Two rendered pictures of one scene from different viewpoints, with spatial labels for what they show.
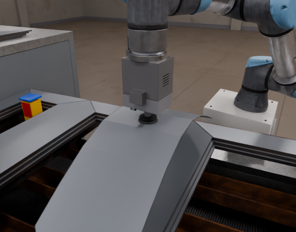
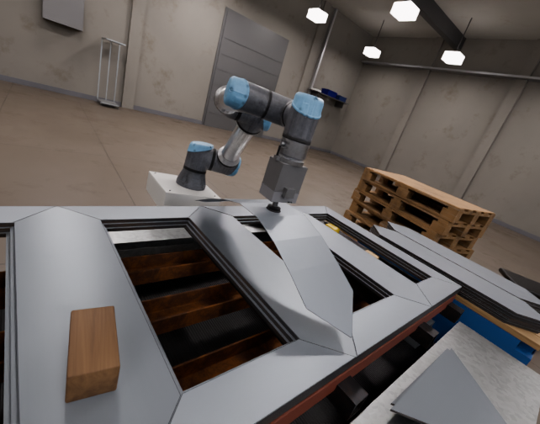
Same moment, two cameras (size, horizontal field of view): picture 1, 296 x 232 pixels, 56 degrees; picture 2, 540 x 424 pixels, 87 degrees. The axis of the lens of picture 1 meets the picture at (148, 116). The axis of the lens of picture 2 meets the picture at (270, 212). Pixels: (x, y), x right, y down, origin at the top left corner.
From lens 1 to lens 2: 0.77 m
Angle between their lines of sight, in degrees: 65
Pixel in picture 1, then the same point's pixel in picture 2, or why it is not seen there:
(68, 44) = not seen: outside the picture
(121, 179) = (313, 251)
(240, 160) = not seen: hidden behind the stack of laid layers
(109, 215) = (327, 273)
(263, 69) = (209, 154)
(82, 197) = (309, 273)
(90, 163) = (290, 251)
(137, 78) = (289, 178)
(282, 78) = (230, 161)
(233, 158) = not seen: hidden behind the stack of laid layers
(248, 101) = (197, 182)
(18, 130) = (41, 278)
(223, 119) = (184, 201)
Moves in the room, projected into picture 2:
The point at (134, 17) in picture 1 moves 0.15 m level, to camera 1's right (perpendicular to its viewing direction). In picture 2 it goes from (306, 135) to (322, 137)
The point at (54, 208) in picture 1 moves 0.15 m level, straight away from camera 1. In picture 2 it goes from (304, 290) to (237, 272)
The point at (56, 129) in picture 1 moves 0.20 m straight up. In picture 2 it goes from (97, 254) to (104, 172)
